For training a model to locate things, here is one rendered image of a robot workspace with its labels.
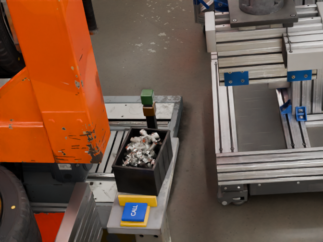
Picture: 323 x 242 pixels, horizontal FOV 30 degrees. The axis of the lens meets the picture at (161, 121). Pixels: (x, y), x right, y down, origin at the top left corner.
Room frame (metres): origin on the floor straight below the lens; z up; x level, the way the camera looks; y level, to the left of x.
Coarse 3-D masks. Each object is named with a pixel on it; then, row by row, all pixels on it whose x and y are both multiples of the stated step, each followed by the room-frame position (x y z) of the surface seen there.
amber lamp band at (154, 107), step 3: (153, 102) 1.66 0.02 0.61; (153, 105) 1.65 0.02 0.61; (144, 108) 1.64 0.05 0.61; (147, 108) 1.64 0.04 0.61; (150, 108) 1.64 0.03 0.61; (153, 108) 1.64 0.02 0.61; (144, 111) 1.64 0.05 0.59; (147, 111) 1.64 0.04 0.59; (150, 111) 1.64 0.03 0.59; (153, 111) 1.64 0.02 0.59; (144, 114) 1.64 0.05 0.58; (147, 114) 1.64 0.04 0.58; (150, 114) 1.64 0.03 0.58; (153, 114) 1.64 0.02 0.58
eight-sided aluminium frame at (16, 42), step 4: (4, 0) 1.93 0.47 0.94; (4, 4) 1.93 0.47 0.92; (4, 8) 1.93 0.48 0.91; (8, 12) 1.93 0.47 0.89; (8, 16) 1.93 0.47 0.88; (8, 20) 1.93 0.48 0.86; (12, 24) 1.93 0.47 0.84; (12, 28) 1.93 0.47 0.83; (12, 32) 1.93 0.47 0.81; (12, 36) 1.93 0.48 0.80; (16, 36) 1.93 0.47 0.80; (16, 40) 1.93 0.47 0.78; (16, 44) 1.93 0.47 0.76; (16, 48) 1.93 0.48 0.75; (20, 48) 1.93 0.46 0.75; (20, 52) 1.95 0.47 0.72
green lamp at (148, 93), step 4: (144, 92) 1.66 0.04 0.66; (148, 92) 1.66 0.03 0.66; (152, 92) 1.66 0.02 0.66; (140, 96) 1.65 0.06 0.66; (144, 96) 1.64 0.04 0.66; (148, 96) 1.64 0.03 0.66; (152, 96) 1.64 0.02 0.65; (144, 100) 1.64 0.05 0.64; (148, 100) 1.64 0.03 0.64; (152, 100) 1.64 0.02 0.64; (144, 104) 1.64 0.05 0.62; (148, 104) 1.64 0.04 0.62; (152, 104) 1.64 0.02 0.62
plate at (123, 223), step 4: (148, 208) 1.32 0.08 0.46; (148, 212) 1.30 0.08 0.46; (148, 216) 1.29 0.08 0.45; (144, 220) 1.27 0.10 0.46; (120, 224) 1.27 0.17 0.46; (124, 224) 1.27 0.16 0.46; (128, 224) 1.27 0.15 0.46; (132, 224) 1.26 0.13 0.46; (136, 224) 1.26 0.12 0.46; (140, 224) 1.26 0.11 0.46; (144, 224) 1.26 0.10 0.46
